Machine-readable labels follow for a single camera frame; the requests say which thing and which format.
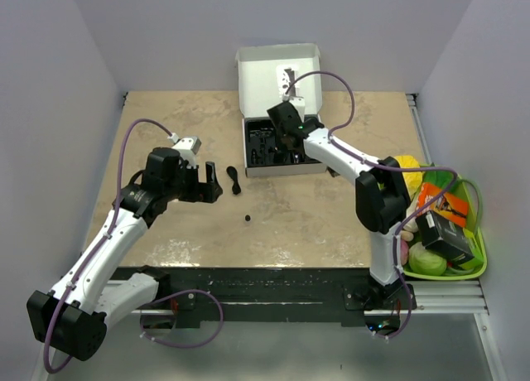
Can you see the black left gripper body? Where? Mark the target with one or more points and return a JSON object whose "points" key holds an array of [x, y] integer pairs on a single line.
{"points": [[184, 185]]}

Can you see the yellow napa cabbage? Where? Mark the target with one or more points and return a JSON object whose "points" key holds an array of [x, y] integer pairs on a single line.
{"points": [[408, 174]]}

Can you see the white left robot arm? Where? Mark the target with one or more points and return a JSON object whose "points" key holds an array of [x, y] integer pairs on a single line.
{"points": [[74, 315]]}

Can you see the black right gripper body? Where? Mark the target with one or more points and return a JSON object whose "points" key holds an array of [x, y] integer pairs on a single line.
{"points": [[281, 142]]}

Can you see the green round cabbage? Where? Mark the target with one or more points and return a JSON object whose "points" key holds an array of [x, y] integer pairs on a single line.
{"points": [[425, 262]]}

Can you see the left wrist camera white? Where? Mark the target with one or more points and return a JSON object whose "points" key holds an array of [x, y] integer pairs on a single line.
{"points": [[188, 147]]}

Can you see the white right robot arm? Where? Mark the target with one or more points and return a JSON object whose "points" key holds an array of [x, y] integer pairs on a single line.
{"points": [[381, 196]]}

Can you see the purple onion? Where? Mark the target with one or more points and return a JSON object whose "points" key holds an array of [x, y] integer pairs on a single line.
{"points": [[401, 248]]}

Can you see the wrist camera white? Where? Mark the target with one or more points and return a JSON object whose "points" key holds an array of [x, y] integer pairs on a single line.
{"points": [[297, 102], [188, 147]]}

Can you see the green plastic basket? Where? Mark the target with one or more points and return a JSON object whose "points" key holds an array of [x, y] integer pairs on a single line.
{"points": [[466, 190]]}

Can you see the black product box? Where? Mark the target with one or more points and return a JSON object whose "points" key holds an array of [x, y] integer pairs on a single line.
{"points": [[445, 238]]}

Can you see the white clipper kit box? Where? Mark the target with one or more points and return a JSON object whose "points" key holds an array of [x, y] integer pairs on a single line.
{"points": [[265, 74]]}

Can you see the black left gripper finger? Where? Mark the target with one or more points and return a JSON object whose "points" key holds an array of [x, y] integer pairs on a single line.
{"points": [[208, 192], [210, 173]]}

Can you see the orange razor package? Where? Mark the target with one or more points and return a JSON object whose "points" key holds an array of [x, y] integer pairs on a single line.
{"points": [[448, 205]]}

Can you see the aluminium frame rail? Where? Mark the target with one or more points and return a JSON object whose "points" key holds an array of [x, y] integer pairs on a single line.
{"points": [[449, 298]]}

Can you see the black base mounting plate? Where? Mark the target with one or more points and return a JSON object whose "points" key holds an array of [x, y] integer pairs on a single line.
{"points": [[287, 295]]}

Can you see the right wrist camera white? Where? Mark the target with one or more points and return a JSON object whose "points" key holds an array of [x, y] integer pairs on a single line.
{"points": [[297, 102]]}

